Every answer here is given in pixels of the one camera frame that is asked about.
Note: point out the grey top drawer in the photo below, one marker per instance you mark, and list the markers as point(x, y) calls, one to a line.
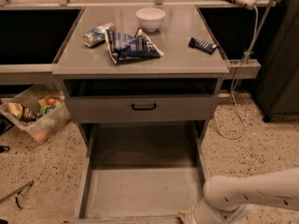
point(141, 100)

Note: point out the dark cabinet on right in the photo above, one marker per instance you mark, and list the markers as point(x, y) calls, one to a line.
point(277, 87)

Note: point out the blue chip bag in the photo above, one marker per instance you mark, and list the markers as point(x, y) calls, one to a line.
point(123, 47)

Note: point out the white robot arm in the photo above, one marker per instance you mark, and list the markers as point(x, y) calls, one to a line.
point(228, 199)

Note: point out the dark blue snack bar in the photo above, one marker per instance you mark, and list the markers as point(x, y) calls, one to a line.
point(202, 45)

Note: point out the metal bar on floor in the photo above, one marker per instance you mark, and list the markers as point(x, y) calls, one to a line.
point(16, 193)

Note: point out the grey drawer cabinet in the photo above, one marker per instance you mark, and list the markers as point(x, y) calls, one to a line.
point(179, 60)

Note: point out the white bowl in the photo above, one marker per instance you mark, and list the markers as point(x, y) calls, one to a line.
point(150, 18)

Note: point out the white power adapter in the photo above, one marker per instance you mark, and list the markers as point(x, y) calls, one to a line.
point(248, 4)

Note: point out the grey drawer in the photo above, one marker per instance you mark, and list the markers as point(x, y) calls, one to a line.
point(141, 100)
point(140, 174)

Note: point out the green packet in bin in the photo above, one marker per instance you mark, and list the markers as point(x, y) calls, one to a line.
point(45, 110)

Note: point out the clear plastic bin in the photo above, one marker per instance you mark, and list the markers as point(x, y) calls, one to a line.
point(35, 98)

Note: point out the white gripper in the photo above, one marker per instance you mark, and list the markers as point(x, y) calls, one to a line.
point(198, 216)

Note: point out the red apple in bin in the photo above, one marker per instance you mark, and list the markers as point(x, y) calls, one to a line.
point(51, 101)

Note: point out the brown snack bag in bin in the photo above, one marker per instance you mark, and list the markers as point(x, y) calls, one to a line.
point(21, 112)

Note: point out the crushed silver blue can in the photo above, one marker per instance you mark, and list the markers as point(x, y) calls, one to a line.
point(97, 34)

